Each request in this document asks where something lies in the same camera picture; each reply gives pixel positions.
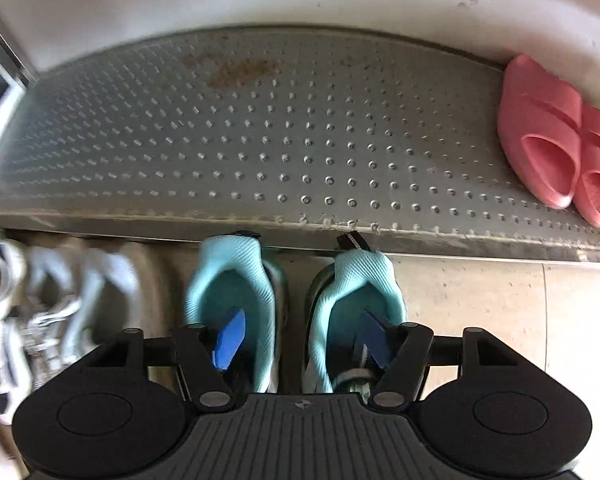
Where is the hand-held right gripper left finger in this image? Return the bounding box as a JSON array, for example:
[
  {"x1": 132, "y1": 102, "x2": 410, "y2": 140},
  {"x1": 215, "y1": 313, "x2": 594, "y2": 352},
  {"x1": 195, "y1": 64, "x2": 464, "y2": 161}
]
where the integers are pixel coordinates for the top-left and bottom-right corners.
[{"x1": 84, "y1": 308, "x2": 247, "y2": 409}]

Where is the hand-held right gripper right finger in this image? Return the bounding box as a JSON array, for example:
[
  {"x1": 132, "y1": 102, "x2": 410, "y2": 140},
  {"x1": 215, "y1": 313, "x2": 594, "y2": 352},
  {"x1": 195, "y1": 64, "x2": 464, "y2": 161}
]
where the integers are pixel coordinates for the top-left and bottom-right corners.
[{"x1": 357, "y1": 310, "x2": 527, "y2": 409}]

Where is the teal knit sneaker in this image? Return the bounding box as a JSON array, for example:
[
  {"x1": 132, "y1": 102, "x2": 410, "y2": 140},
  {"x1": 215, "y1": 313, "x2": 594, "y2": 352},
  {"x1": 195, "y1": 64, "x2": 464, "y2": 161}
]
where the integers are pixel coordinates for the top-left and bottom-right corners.
[
  {"x1": 184, "y1": 231, "x2": 289, "y2": 394},
  {"x1": 302, "y1": 231, "x2": 409, "y2": 394}
]

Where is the grey perforated metal shoe rack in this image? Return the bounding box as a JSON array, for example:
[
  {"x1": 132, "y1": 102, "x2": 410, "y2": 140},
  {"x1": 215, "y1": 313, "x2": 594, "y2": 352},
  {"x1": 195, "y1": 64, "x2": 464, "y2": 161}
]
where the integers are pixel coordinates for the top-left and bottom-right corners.
[{"x1": 0, "y1": 25, "x2": 600, "y2": 264}]

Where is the grey and white sneaker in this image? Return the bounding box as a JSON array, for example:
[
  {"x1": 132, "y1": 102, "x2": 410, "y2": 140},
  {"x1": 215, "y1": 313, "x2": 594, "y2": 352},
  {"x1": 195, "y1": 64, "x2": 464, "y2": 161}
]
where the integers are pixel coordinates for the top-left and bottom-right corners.
[
  {"x1": 80, "y1": 244, "x2": 147, "y2": 353},
  {"x1": 22, "y1": 245, "x2": 90, "y2": 392}
]

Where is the black and white sneaker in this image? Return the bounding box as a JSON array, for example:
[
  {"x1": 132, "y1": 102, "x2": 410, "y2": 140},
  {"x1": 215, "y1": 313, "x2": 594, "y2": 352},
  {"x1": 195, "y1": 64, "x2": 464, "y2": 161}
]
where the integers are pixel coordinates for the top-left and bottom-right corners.
[{"x1": 0, "y1": 230, "x2": 31, "y2": 427}]

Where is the pink slide slipper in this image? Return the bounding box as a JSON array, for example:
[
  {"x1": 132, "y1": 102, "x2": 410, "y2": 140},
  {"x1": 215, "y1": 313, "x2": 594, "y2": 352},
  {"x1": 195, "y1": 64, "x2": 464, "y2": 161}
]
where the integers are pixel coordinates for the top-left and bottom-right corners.
[
  {"x1": 574, "y1": 104, "x2": 600, "y2": 228},
  {"x1": 497, "y1": 54, "x2": 584, "y2": 210}
]

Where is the white plastic frame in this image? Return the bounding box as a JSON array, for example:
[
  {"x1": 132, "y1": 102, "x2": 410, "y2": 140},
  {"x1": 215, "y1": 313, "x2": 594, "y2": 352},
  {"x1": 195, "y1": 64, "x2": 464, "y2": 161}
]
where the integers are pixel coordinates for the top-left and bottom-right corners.
[{"x1": 0, "y1": 0, "x2": 32, "y2": 128}]

